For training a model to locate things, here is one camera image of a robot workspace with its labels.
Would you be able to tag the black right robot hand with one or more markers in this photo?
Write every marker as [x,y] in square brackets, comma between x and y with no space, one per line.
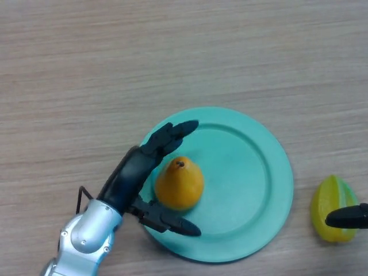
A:
[348,217]

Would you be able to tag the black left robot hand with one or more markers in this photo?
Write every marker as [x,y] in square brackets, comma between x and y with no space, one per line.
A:
[129,175]

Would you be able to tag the yellow pear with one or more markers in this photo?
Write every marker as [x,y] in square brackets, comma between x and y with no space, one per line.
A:
[179,187]

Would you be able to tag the green round plate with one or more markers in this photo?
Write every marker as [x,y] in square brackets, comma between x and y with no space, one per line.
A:
[238,195]

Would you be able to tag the yellow-green starfruit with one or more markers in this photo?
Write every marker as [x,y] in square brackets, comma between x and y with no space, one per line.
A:
[330,195]

